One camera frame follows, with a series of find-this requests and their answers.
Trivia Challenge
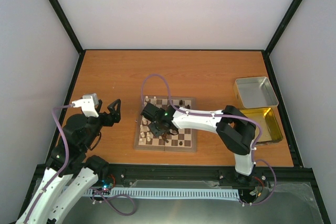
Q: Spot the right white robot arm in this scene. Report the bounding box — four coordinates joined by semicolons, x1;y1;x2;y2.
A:
141;103;258;176

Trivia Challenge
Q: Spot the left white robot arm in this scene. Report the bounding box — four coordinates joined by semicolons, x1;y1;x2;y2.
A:
17;93;121;223

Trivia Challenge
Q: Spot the pile of dark chess pieces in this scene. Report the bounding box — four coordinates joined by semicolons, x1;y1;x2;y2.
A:
161;134;169;143

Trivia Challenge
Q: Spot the row of white chess pieces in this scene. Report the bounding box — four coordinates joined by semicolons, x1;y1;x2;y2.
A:
139;95;156;146

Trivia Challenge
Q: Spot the wooden folding chess board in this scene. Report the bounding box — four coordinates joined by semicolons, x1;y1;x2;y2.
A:
133;96;197;152

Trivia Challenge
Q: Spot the silver tin lid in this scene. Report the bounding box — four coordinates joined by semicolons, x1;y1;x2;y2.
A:
233;77;279;109

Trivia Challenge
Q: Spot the gold tin box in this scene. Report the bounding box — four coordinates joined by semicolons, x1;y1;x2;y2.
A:
240;107;283;145

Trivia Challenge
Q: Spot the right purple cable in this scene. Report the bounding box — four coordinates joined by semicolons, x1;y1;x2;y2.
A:
141;73;278;207

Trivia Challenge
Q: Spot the purple cable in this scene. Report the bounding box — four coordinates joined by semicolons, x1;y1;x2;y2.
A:
23;104;77;223
141;73;278;207

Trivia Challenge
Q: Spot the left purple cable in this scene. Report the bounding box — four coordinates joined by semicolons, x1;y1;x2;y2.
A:
23;104;77;223

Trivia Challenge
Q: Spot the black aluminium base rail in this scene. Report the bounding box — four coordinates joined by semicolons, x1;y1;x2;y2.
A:
96;164;316;189

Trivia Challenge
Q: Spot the light blue cable duct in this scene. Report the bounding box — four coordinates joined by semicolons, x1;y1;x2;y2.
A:
101;187;239;201

